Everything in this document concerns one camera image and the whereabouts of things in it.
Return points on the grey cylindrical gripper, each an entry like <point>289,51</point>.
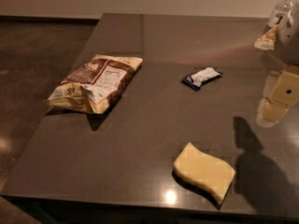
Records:
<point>288,42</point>

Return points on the brown and cream chip bag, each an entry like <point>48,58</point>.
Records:
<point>95,86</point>

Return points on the yellow wavy sponge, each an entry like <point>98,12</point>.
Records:
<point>206,172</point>

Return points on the clear plastic water bottle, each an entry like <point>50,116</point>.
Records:
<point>280,10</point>

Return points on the small dark blue snack packet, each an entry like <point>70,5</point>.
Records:
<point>198,79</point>

